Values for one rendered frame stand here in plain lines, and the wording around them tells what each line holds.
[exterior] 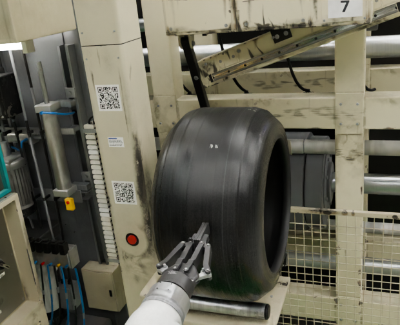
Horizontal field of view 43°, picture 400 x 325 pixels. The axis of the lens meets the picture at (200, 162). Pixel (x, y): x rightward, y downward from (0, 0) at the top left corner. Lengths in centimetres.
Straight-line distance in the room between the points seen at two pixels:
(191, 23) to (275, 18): 26
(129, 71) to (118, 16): 15
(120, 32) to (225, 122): 36
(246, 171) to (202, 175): 11
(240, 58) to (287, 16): 27
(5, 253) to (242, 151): 78
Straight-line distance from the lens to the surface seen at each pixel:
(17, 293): 170
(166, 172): 129
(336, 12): 148
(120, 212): 157
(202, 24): 157
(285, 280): 179
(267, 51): 167
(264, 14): 151
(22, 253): 164
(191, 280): 107
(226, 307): 151
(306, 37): 164
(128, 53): 142
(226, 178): 123
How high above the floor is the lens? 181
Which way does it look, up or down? 20 degrees down
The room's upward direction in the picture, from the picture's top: 6 degrees counter-clockwise
